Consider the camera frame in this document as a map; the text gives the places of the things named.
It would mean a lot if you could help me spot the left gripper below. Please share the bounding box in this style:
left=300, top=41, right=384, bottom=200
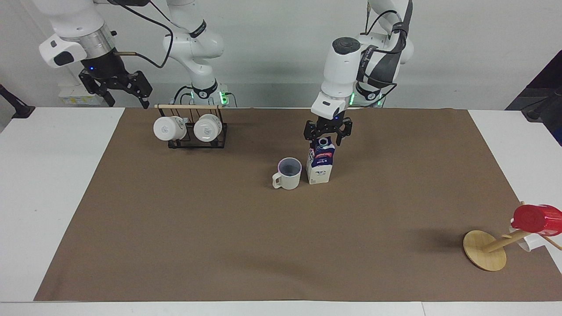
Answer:
left=304, top=113, right=353, bottom=152

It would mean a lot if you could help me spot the red cup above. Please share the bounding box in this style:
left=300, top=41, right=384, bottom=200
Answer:
left=511, top=204, right=562, bottom=237

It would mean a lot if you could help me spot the milk carton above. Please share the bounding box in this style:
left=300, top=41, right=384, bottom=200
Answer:
left=306, top=136, right=336, bottom=185

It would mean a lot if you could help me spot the black stand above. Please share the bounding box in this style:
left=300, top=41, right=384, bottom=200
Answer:
left=505, top=50, right=562, bottom=147
left=0, top=83, right=36, bottom=119

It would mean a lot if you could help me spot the clear white cup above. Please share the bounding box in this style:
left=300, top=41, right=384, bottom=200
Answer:
left=508, top=225, right=545, bottom=252

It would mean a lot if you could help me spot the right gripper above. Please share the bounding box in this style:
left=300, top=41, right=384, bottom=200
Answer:
left=79, top=47, right=154, bottom=110

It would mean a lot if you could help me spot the white mug with purple inside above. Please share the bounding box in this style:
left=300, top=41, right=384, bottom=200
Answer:
left=272, top=157, right=303, bottom=190

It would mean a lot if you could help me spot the black wire mug rack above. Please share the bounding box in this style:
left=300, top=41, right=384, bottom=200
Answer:
left=154, top=103, right=229, bottom=150

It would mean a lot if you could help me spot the wooden mug tree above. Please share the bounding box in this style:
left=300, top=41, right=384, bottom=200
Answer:
left=463, top=201, right=562, bottom=272

